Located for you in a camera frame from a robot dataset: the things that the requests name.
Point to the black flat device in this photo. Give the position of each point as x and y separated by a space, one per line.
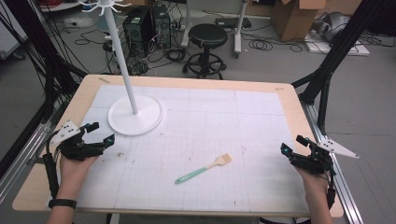
233 22

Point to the person's left hand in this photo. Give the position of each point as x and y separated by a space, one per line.
76 175

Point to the white flat board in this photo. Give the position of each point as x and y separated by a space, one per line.
342 48

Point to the aluminium rail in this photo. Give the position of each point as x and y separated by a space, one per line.
21 161
336 174

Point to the white hook stand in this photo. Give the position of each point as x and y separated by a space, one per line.
134 115

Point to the cardboard box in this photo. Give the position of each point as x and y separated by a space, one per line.
295 18

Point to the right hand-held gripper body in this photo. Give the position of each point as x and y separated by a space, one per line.
316 160

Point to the black round stool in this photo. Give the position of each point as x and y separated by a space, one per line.
208 35

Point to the person's right hand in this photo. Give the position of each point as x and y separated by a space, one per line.
314 185

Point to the black wristband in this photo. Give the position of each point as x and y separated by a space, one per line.
62 203

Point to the black metal frame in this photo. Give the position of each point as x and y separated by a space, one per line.
53 71
330 62

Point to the grey rounded appliance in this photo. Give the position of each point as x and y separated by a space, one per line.
333 26

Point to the white grid mat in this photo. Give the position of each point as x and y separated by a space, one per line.
202 140

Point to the black computer tower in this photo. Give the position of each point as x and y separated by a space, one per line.
137 29
162 25

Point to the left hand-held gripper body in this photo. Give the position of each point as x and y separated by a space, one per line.
74 148

